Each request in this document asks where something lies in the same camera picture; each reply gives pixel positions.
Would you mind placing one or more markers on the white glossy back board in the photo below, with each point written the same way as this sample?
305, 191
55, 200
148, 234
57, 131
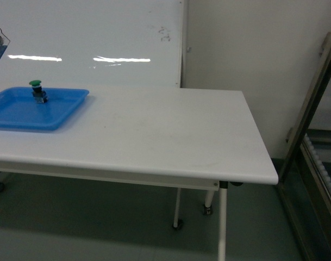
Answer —
82, 44

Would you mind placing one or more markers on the green mushroom push button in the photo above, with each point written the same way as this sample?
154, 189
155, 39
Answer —
38, 93

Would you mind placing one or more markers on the metal roller shelf rack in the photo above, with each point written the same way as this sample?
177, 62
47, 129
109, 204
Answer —
305, 177

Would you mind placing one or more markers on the blue plastic tray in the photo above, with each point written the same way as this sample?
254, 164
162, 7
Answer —
19, 111

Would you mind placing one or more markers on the white folding table frame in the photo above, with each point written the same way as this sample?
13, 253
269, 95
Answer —
104, 203

